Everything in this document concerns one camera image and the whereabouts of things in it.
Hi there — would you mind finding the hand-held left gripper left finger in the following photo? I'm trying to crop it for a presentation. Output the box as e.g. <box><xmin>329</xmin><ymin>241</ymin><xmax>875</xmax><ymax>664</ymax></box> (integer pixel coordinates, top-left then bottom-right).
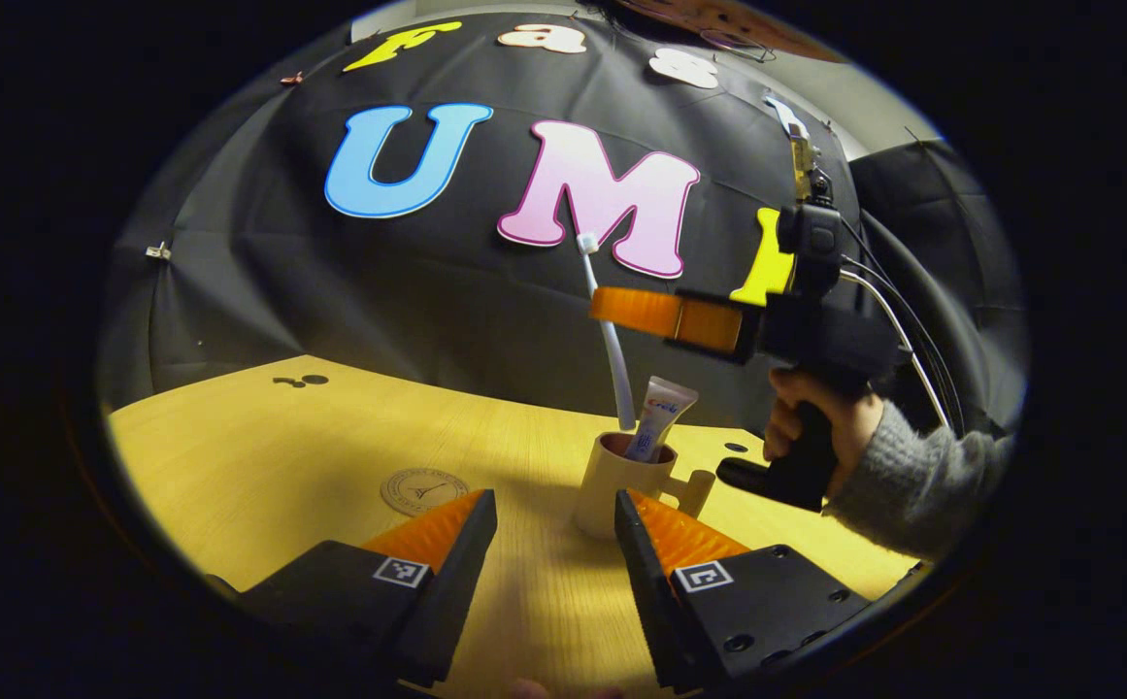
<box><xmin>204</xmin><ymin>488</ymin><xmax>498</xmax><ymax>688</ymax></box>

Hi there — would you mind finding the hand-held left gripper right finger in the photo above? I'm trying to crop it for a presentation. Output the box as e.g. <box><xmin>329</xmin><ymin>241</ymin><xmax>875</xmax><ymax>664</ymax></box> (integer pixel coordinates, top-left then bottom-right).
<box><xmin>613</xmin><ymin>488</ymin><xmax>899</xmax><ymax>695</ymax></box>

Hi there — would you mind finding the light blue toothbrush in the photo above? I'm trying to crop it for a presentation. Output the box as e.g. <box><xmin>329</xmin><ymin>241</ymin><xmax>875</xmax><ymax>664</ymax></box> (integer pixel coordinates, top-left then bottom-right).
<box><xmin>576</xmin><ymin>231</ymin><xmax>638</xmax><ymax>433</ymax></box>

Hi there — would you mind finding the beige cup with handle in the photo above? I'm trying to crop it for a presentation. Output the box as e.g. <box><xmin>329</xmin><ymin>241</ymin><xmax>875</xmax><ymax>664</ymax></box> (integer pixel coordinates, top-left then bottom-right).
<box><xmin>575</xmin><ymin>432</ymin><xmax>716</xmax><ymax>540</ymax></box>

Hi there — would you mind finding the round cork coaster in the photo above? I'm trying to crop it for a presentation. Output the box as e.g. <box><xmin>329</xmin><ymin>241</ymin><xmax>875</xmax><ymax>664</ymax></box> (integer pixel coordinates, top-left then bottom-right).
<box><xmin>380</xmin><ymin>468</ymin><xmax>470</xmax><ymax>517</ymax></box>

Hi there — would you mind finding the white toothpaste tube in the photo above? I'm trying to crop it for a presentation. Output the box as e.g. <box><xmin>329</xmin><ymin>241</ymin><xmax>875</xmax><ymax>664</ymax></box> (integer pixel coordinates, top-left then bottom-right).
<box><xmin>623</xmin><ymin>376</ymin><xmax>700</xmax><ymax>464</ymax></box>

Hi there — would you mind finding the wooden desktop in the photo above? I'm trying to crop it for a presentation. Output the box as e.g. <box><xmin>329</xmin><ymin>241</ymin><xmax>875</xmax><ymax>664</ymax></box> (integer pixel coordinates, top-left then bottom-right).
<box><xmin>107</xmin><ymin>354</ymin><xmax>923</xmax><ymax>699</ymax></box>

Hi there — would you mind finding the black backdrop cloth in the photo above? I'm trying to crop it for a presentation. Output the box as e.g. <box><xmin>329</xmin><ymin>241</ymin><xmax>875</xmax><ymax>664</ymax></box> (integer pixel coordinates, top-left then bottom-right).
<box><xmin>97</xmin><ymin>10</ymin><xmax>1030</xmax><ymax>438</ymax></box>

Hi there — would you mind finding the white cable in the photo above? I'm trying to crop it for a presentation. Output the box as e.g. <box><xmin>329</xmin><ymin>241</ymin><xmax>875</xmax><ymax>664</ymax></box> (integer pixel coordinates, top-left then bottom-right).
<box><xmin>840</xmin><ymin>269</ymin><xmax>952</xmax><ymax>430</ymax></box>

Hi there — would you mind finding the black cable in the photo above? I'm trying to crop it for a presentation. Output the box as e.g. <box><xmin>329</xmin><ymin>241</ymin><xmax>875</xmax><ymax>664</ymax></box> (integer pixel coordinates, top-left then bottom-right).
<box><xmin>840</xmin><ymin>218</ymin><xmax>967</xmax><ymax>433</ymax></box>

